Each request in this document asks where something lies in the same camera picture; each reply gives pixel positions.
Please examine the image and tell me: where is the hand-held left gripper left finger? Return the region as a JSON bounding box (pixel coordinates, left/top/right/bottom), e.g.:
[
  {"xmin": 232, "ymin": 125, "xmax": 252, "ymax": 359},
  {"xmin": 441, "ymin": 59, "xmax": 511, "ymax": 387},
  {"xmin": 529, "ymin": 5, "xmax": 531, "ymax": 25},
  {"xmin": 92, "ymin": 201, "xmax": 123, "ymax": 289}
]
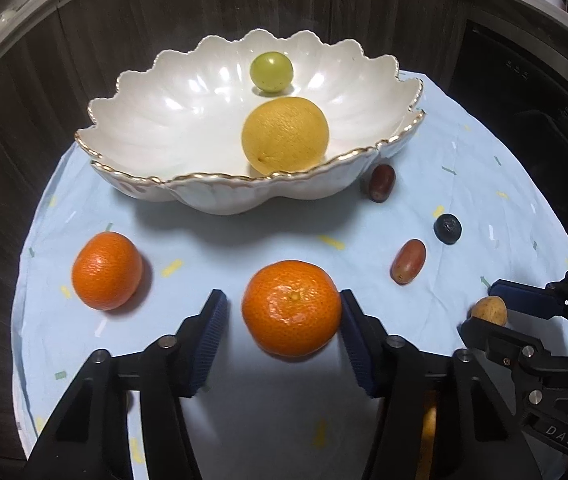
[{"xmin": 26, "ymin": 289, "xmax": 229, "ymax": 480}]

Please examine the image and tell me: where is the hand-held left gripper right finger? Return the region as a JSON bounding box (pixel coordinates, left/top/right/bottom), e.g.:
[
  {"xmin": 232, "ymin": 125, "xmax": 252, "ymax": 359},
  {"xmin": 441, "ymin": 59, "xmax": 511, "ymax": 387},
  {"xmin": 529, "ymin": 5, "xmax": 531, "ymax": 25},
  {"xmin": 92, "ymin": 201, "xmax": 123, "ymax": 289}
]
[{"xmin": 340, "ymin": 289, "xmax": 537, "ymax": 480}]

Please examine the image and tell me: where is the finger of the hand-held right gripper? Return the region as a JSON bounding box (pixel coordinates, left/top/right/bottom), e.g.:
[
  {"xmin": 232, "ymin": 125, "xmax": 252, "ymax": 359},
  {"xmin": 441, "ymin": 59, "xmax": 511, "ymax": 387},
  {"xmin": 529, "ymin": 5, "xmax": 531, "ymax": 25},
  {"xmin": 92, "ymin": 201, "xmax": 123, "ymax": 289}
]
[
  {"xmin": 488, "ymin": 270, "xmax": 568, "ymax": 342},
  {"xmin": 458, "ymin": 317, "xmax": 564, "ymax": 411}
]

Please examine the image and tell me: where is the small tan longan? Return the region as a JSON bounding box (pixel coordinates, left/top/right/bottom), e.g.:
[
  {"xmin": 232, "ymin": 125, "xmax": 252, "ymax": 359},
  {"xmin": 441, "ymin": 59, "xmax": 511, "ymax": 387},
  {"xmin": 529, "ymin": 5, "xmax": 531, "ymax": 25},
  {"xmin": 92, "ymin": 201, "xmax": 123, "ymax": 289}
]
[{"xmin": 470, "ymin": 296, "xmax": 508, "ymax": 327}]

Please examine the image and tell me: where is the orange tangerine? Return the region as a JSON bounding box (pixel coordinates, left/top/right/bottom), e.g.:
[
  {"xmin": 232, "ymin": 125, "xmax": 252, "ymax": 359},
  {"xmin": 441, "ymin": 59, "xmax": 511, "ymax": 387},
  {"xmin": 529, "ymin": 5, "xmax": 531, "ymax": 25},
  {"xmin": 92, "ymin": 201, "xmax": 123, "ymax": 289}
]
[
  {"xmin": 241, "ymin": 260, "xmax": 343, "ymax": 359},
  {"xmin": 71, "ymin": 231, "xmax": 143, "ymax": 312}
]

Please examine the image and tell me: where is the white scalloped gold-rimmed bowl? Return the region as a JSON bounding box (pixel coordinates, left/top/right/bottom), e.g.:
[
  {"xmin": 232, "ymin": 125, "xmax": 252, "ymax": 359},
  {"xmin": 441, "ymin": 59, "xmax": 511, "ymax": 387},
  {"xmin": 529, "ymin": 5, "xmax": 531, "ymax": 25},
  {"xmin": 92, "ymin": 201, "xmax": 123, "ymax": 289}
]
[{"xmin": 75, "ymin": 29, "xmax": 425, "ymax": 216}]

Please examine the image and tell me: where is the blueberry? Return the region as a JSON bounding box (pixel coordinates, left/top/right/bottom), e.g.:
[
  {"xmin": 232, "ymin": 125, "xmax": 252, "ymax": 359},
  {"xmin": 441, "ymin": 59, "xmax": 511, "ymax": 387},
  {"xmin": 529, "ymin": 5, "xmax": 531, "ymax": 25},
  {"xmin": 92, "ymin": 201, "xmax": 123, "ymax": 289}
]
[{"xmin": 433, "ymin": 213, "xmax": 463, "ymax": 246}]

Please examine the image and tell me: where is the light blue confetti-print tablecloth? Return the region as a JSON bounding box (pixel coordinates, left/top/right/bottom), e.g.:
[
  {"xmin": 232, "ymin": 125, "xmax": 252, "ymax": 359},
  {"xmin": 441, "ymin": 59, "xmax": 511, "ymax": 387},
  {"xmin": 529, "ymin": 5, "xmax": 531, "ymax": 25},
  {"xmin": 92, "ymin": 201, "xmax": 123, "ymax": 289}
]
[{"xmin": 11, "ymin": 67, "xmax": 568, "ymax": 480}]

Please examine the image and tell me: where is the dark red grape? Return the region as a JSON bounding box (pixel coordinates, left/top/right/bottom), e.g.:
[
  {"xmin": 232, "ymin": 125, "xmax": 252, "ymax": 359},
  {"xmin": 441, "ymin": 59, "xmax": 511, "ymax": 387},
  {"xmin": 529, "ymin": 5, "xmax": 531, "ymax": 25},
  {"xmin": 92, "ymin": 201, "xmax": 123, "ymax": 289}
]
[{"xmin": 368, "ymin": 164, "xmax": 396, "ymax": 204}]

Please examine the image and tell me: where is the yellow citrus fruit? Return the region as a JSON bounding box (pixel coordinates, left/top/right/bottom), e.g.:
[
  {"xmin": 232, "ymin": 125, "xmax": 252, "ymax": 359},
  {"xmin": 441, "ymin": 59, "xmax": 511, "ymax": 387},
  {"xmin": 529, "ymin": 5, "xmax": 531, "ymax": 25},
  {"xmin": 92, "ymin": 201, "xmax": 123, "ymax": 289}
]
[{"xmin": 241, "ymin": 96, "xmax": 331, "ymax": 177}]

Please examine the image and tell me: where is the round green grape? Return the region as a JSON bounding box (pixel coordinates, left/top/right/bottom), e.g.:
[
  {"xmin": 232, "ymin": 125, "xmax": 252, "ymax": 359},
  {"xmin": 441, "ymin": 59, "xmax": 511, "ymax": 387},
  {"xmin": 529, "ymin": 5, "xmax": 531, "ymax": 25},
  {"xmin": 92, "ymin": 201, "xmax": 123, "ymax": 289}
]
[{"xmin": 250, "ymin": 51, "xmax": 294, "ymax": 94}]

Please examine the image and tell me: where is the dark wooden cabinet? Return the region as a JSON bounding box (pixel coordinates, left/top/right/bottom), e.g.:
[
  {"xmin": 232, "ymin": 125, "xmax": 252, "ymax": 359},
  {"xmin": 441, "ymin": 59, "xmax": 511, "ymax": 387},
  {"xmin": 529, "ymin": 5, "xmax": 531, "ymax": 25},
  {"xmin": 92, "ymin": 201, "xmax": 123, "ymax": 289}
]
[{"xmin": 0, "ymin": 0, "xmax": 474, "ymax": 461}]

